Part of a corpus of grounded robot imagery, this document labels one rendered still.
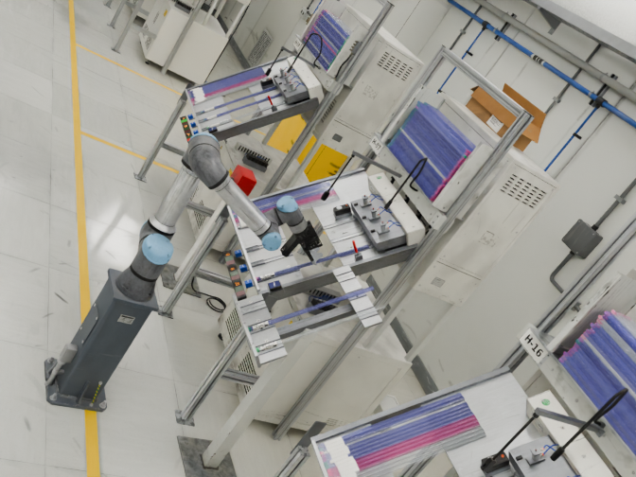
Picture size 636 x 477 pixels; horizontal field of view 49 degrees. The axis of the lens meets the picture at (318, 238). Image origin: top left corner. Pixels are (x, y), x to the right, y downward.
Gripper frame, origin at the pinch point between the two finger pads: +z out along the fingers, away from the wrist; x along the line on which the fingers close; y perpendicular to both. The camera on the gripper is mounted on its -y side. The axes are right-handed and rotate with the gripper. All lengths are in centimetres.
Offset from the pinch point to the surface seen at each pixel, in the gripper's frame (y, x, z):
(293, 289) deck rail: -12.1, -10.1, -0.6
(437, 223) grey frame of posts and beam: 53, -14, 1
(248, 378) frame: -49, -14, 30
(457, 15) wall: 194, 290, 86
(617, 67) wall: 217, 109, 70
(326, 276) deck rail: 2.5, -10.2, 2.0
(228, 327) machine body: -57, 45, 52
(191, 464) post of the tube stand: -84, -38, 34
